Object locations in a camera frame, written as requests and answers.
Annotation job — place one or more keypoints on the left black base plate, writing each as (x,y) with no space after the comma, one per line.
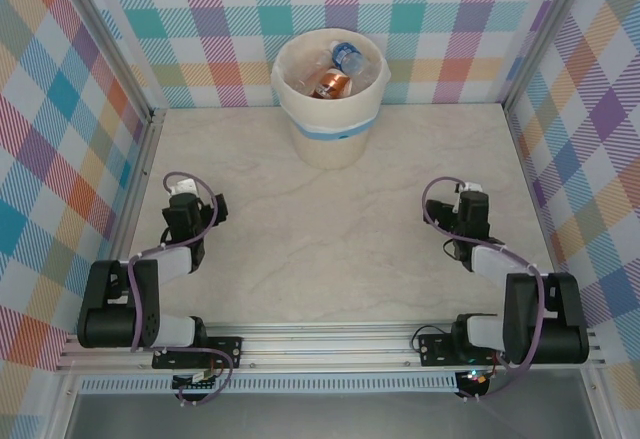
(230,349)

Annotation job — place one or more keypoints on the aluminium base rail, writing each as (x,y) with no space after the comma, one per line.
(325,349)

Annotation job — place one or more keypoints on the aluminium side rail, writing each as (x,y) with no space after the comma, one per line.
(127,229)
(537,209)

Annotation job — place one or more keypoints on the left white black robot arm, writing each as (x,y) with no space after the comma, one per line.
(175,261)

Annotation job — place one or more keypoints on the brown bottle cream cap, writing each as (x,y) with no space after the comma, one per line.
(335,84)

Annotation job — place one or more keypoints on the blue label plastic bottle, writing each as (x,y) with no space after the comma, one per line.
(345,54)

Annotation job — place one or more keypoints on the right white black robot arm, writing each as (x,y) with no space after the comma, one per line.
(495,261)

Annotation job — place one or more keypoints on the small circuit board with led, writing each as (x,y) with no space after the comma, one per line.
(475,376)

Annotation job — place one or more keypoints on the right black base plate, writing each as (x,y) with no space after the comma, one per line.
(435,349)

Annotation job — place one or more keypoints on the aluminium frame post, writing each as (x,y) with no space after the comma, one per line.
(547,29)
(100,29)

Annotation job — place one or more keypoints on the beige waste bin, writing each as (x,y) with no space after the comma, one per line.
(330,151)

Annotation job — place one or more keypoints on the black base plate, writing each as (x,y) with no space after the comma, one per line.
(230,349)
(435,349)

